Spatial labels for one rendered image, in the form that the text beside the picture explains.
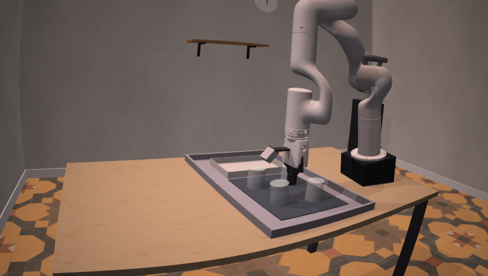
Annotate clear glass jar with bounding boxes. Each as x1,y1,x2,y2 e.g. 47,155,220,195
280,164,287,180
247,166,266,190
270,179,289,206
305,177,325,202

